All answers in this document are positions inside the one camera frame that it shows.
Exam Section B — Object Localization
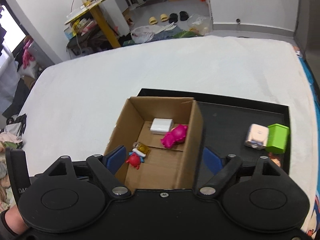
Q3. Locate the red crab keychain toy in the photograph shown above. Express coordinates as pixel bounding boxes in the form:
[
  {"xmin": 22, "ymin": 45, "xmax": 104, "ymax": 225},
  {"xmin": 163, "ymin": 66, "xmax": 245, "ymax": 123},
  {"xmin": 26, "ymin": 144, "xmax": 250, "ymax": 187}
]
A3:
[{"xmin": 125, "ymin": 142, "xmax": 151, "ymax": 170}]

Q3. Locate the white pastel toy cube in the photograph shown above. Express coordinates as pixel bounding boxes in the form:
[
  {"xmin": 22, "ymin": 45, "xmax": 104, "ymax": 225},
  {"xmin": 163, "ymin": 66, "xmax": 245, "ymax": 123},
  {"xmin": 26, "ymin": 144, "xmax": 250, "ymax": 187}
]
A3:
[{"xmin": 245, "ymin": 124, "xmax": 269, "ymax": 150}]

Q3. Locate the pink monster figurine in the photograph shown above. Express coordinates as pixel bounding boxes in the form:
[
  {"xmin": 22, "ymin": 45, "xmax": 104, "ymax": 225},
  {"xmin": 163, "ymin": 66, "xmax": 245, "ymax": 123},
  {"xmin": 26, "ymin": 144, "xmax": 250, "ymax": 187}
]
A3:
[{"xmin": 160, "ymin": 124, "xmax": 188, "ymax": 148}]

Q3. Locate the white charger plug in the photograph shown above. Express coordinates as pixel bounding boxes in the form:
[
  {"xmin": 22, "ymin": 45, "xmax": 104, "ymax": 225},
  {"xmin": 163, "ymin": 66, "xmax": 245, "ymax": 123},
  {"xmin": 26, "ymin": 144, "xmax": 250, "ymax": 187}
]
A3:
[{"xmin": 150, "ymin": 118, "xmax": 174, "ymax": 135}]

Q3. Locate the green plastic block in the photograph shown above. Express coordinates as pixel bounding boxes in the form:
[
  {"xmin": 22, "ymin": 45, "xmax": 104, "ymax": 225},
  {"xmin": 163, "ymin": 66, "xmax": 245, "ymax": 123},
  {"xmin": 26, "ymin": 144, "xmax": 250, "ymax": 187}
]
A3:
[{"xmin": 265, "ymin": 124, "xmax": 290, "ymax": 154}]

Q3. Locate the person's left hand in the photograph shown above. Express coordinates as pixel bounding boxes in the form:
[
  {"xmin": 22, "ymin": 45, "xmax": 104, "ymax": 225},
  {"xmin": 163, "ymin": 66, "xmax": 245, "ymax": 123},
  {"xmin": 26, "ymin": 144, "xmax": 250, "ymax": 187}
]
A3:
[{"xmin": 0, "ymin": 205, "xmax": 28, "ymax": 240}]

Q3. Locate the black flat tray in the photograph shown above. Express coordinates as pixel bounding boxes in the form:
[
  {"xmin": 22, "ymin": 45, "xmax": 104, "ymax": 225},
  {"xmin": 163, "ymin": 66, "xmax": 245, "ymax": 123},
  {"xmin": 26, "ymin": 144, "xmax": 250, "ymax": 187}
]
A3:
[{"xmin": 138, "ymin": 88, "xmax": 290, "ymax": 167}]

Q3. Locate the brown cardboard box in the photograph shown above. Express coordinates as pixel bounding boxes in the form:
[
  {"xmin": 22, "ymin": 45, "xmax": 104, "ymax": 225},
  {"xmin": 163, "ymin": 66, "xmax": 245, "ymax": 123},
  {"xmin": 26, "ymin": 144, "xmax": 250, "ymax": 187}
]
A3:
[{"xmin": 105, "ymin": 96, "xmax": 203, "ymax": 191}]

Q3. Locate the pink plush toy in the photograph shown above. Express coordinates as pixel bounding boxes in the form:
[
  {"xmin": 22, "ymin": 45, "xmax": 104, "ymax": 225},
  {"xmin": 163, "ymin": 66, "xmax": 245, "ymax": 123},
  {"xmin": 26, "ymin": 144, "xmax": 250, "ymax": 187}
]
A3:
[{"xmin": 22, "ymin": 42, "xmax": 35, "ymax": 69}]

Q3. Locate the white plastic bag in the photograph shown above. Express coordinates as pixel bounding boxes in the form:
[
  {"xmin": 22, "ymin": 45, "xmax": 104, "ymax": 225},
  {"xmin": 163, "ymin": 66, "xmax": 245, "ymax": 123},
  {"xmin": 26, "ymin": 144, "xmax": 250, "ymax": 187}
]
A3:
[{"xmin": 131, "ymin": 26, "xmax": 157, "ymax": 44}]

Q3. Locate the clear plastic bag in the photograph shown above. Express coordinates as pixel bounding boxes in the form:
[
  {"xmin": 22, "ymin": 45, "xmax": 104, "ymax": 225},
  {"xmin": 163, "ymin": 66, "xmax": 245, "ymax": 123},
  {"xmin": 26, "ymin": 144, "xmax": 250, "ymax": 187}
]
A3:
[{"xmin": 187, "ymin": 14, "xmax": 213, "ymax": 35}]

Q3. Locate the yellow slipper left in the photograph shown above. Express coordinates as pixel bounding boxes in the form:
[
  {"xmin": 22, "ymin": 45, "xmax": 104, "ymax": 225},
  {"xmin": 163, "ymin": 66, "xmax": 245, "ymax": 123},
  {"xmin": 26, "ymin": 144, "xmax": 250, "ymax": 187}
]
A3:
[{"xmin": 149, "ymin": 17, "xmax": 158, "ymax": 25}]

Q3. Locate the yellow slipper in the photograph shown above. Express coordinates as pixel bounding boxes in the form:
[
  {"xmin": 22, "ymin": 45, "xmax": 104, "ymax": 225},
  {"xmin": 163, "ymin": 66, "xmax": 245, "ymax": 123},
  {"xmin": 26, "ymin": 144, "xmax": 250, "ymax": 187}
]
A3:
[
  {"xmin": 149, "ymin": 17, "xmax": 158, "ymax": 25},
  {"xmin": 160, "ymin": 14, "xmax": 169, "ymax": 22}
]

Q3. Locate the yellow slipper right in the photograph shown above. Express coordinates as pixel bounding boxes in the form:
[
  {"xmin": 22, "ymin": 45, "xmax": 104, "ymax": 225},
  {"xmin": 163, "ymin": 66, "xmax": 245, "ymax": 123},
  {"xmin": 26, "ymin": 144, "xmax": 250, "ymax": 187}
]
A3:
[{"xmin": 160, "ymin": 14, "xmax": 169, "ymax": 22}]

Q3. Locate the black slipper right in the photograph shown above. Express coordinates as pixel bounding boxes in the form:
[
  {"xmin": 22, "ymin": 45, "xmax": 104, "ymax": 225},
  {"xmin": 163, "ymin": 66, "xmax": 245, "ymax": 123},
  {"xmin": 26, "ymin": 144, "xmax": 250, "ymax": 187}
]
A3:
[{"xmin": 180, "ymin": 11, "xmax": 189, "ymax": 21}]

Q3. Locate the black slipper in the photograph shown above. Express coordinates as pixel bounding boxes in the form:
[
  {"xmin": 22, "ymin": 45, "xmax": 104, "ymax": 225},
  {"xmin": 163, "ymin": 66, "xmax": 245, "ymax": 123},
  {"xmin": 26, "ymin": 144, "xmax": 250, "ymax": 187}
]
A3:
[
  {"xmin": 168, "ymin": 13, "xmax": 178, "ymax": 23},
  {"xmin": 180, "ymin": 11, "xmax": 189, "ymax": 21}
]

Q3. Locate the black slipper left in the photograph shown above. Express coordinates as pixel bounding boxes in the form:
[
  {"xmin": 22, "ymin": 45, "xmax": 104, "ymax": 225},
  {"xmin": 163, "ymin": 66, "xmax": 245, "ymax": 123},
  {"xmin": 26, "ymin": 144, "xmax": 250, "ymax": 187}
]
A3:
[{"xmin": 168, "ymin": 13, "xmax": 178, "ymax": 23}]

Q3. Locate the yellow side table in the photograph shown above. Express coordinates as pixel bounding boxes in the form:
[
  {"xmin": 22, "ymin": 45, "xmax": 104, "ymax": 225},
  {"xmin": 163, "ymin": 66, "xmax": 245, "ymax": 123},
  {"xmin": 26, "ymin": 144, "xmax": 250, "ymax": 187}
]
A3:
[{"xmin": 64, "ymin": 0, "xmax": 121, "ymax": 49}]

